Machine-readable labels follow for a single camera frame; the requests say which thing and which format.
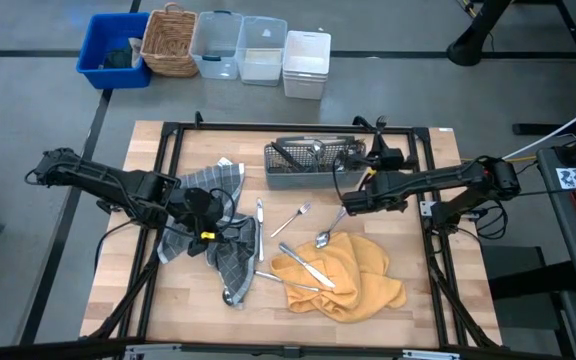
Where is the white cable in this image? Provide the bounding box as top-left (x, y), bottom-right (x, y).
top-left (497, 94), bottom-right (576, 162)

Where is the clear plastic bin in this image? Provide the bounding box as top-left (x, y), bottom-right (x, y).
top-left (234, 15), bottom-right (289, 88)

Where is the woven wicker basket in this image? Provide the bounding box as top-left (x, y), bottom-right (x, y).
top-left (139, 1), bottom-right (200, 79)

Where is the grey checked cloth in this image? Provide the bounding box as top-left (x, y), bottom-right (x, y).
top-left (156, 162), bottom-right (260, 307)

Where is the clear bin with teal handle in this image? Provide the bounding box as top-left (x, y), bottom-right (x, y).
top-left (188, 10), bottom-right (245, 81)

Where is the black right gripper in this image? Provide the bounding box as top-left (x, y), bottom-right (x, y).
top-left (365, 130), bottom-right (409, 174)

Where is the black metal table frame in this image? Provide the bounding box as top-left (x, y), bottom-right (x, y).
top-left (80, 110), bottom-right (502, 354)

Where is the blue plastic bin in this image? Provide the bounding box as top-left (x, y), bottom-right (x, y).
top-left (76, 12), bottom-right (153, 91)

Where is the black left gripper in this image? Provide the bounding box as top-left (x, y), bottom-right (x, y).
top-left (167, 186), bottom-right (229, 258)

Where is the grey mesh cutlery basket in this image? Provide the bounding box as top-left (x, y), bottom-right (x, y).
top-left (263, 134), bottom-right (370, 191)

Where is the white plastic bin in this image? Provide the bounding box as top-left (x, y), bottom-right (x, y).
top-left (281, 30), bottom-right (333, 101)

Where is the yellow terry cloth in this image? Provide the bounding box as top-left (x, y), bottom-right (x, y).
top-left (269, 231), bottom-right (408, 324)

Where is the silver metal bracket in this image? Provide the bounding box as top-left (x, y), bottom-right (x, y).
top-left (401, 349), bottom-right (462, 360)
top-left (123, 343), bottom-right (169, 360)

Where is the dark cloth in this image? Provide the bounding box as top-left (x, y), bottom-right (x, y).
top-left (100, 47), bottom-right (134, 70)

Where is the black floor stand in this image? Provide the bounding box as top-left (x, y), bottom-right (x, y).
top-left (445, 0), bottom-right (576, 137)

